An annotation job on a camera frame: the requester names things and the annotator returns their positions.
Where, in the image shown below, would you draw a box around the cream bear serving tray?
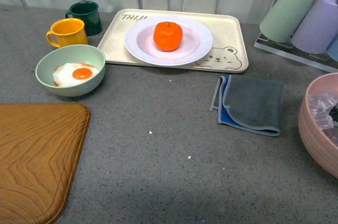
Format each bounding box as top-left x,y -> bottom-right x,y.
98,9 -> 249,73

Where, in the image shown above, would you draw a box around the light green plastic cup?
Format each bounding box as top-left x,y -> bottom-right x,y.
259,0 -> 315,43

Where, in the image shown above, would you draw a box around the purple plastic cup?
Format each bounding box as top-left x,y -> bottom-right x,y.
292,0 -> 337,54

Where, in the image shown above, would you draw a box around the clear plastic ice cubes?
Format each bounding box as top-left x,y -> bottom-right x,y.
308,90 -> 337,146

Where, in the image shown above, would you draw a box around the blue plastic cup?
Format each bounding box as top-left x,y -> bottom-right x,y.
327,36 -> 338,61

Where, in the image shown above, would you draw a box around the pink bowl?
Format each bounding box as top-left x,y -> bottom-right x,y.
298,72 -> 337,178

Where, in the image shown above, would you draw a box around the yellow enamel mug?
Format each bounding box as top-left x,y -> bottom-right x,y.
46,18 -> 88,48

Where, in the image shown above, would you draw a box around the orange mandarin fruit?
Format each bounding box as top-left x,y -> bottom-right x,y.
153,21 -> 183,52

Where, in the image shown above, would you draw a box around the white round plate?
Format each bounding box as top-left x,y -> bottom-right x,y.
125,15 -> 213,67

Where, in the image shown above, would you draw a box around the wooden cutting board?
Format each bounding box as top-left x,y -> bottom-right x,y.
1,103 -> 90,223

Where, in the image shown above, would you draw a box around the grey and blue cloth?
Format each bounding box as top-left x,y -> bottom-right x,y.
210,75 -> 283,137

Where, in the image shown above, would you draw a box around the fake fried egg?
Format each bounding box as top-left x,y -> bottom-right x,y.
53,62 -> 99,87

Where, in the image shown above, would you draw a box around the dark green enamel mug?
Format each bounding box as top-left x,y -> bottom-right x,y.
65,1 -> 102,36

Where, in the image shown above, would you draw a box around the light green bowl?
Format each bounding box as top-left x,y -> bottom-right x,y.
35,44 -> 106,97

